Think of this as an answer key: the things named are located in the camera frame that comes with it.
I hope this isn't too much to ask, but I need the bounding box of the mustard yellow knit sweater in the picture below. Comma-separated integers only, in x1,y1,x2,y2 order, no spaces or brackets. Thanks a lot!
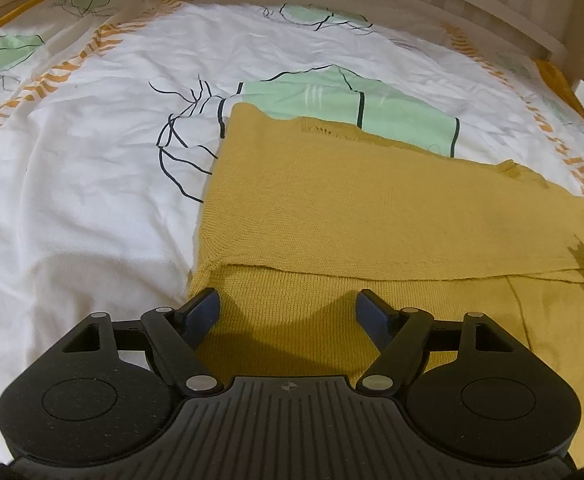
189,104,584,466

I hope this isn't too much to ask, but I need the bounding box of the yellow fitted bed sheet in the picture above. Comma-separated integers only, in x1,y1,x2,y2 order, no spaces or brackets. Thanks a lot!
534,58,584,119

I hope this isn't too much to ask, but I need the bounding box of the white leaf-print duvet cover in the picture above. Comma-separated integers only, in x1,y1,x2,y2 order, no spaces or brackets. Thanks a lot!
0,0,584,460

